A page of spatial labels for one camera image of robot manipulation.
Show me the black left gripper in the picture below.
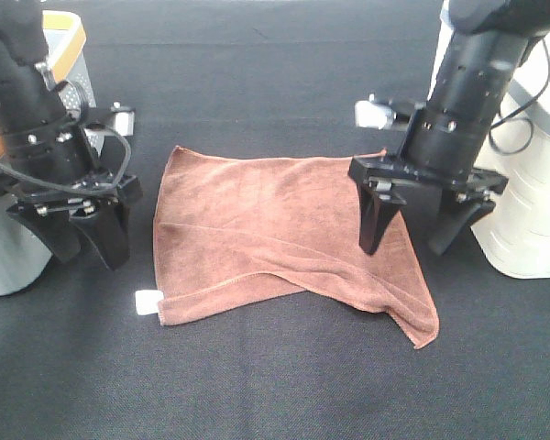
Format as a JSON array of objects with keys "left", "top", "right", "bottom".
[{"left": 0, "top": 108, "right": 142, "bottom": 270}]

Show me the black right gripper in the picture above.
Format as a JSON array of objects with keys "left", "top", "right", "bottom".
[{"left": 348, "top": 99, "right": 508, "bottom": 255}]

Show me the light brown microfibre towel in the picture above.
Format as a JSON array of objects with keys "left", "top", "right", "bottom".
[{"left": 153, "top": 147, "right": 439, "bottom": 348}]

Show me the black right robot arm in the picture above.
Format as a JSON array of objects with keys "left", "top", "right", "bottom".
[{"left": 348, "top": 1, "right": 550, "bottom": 255}]

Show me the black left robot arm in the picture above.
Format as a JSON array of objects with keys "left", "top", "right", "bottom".
[{"left": 0, "top": 1, "right": 142, "bottom": 270}]

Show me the grey perforated basket orange rim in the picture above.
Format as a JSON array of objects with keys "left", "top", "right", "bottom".
[{"left": 0, "top": 10, "right": 96, "bottom": 296}]

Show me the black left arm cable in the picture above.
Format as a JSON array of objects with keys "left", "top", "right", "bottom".
[{"left": 0, "top": 77, "right": 134, "bottom": 197}]

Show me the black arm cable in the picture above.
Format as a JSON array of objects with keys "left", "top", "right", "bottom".
[
  {"left": 487, "top": 36, "right": 550, "bottom": 157},
  {"left": 0, "top": 77, "right": 134, "bottom": 197}
]

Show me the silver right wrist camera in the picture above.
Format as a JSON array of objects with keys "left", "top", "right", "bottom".
[{"left": 354, "top": 93, "right": 395, "bottom": 130}]

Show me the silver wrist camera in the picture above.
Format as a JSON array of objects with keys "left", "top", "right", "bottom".
[
  {"left": 110, "top": 101, "right": 136, "bottom": 137},
  {"left": 354, "top": 93, "right": 395, "bottom": 130}
]

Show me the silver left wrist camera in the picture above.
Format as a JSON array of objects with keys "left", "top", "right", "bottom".
[{"left": 110, "top": 101, "right": 136, "bottom": 137}]

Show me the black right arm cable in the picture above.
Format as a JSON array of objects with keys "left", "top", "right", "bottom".
[{"left": 487, "top": 36, "right": 550, "bottom": 157}]

